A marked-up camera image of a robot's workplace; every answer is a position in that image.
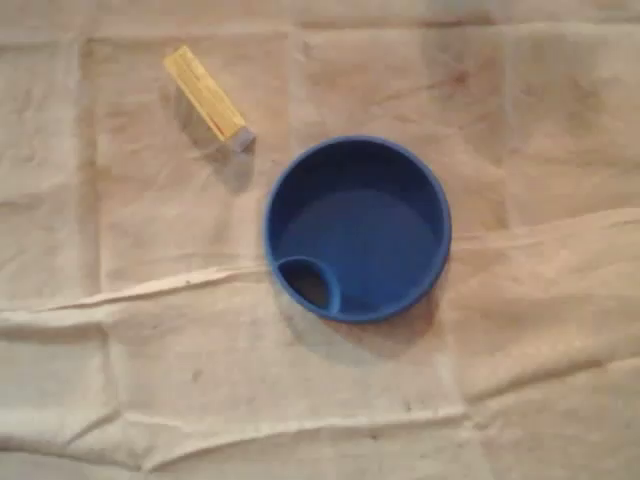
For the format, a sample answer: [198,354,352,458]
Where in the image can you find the beige wrinkled cloth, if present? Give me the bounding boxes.
[0,0,640,480]

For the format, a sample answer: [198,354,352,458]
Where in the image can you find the blue plastic bowl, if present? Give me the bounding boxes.
[263,134,454,325]

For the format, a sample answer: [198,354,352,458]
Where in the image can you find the yellow rectangular box white label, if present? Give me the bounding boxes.
[162,44,258,154]

